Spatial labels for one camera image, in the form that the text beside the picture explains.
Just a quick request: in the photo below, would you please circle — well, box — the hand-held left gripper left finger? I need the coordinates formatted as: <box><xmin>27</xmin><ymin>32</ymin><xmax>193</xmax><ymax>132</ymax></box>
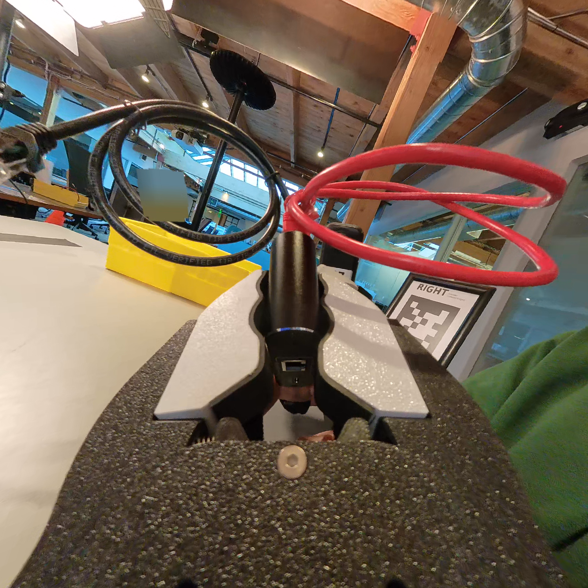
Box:
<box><xmin>155</xmin><ymin>271</ymin><xmax>275</xmax><ymax>421</ymax></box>

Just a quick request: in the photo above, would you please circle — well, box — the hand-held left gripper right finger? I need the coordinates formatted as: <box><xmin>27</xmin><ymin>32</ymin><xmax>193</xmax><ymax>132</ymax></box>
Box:
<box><xmin>316</xmin><ymin>271</ymin><xmax>432</xmax><ymax>420</ymax></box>

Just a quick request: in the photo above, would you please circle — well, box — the black network switch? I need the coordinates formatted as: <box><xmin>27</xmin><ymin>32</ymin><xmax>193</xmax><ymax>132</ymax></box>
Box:
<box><xmin>266</xmin><ymin>230</ymin><xmax>322</xmax><ymax>389</ymax></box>

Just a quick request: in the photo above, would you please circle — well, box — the yellow plastic bin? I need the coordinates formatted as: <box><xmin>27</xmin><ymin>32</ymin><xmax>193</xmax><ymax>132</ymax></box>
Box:
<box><xmin>106</xmin><ymin>218</ymin><xmax>262</xmax><ymax>307</ymax></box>

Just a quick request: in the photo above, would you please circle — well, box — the red ethernet cable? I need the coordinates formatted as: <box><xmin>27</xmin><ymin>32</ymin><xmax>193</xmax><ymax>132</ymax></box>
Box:
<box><xmin>282</xmin><ymin>143</ymin><xmax>567</xmax><ymax>286</ymax></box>

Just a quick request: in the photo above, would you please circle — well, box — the black ethernet cable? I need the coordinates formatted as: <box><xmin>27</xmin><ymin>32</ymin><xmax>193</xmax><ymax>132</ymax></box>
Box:
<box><xmin>0</xmin><ymin>99</ymin><xmax>282</xmax><ymax>269</ymax></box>

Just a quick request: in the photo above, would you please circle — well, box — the person's right forearm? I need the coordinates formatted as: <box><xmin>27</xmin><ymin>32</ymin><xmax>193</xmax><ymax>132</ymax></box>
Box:
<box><xmin>462</xmin><ymin>327</ymin><xmax>588</xmax><ymax>543</ymax></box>

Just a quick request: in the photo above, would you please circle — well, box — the framed marker sign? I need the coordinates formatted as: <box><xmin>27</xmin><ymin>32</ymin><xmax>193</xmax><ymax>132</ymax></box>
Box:
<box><xmin>386</xmin><ymin>273</ymin><xmax>497</xmax><ymax>368</ymax></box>

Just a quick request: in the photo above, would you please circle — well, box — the black floor lamp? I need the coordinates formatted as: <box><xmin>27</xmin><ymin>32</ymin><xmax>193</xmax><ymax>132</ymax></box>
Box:
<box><xmin>190</xmin><ymin>50</ymin><xmax>277</xmax><ymax>232</ymax></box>

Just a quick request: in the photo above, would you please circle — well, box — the small yellow bin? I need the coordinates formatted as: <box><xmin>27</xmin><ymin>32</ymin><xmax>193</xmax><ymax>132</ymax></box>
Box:
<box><xmin>31</xmin><ymin>178</ymin><xmax>89</xmax><ymax>207</ymax></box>

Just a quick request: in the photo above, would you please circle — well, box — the person's green sweatshirt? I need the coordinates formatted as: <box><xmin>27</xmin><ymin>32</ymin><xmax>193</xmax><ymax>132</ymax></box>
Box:
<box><xmin>547</xmin><ymin>528</ymin><xmax>588</xmax><ymax>588</ymax></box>

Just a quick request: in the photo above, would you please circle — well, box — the studio light panel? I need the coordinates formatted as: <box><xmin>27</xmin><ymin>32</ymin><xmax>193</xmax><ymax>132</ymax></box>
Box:
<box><xmin>28</xmin><ymin>0</ymin><xmax>184</xmax><ymax>70</ymax></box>

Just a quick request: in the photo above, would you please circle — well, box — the wooden post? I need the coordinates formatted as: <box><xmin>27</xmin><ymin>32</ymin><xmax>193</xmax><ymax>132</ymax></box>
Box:
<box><xmin>345</xmin><ymin>11</ymin><xmax>460</xmax><ymax>239</ymax></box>

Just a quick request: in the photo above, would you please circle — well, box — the metal ventilation duct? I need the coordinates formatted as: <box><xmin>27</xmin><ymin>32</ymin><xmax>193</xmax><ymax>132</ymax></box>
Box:
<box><xmin>406</xmin><ymin>0</ymin><xmax>529</xmax><ymax>145</ymax></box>

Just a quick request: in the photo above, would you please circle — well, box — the black wall device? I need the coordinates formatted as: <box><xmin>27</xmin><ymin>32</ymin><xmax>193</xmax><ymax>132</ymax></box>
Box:
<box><xmin>543</xmin><ymin>99</ymin><xmax>588</xmax><ymax>140</ymax></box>

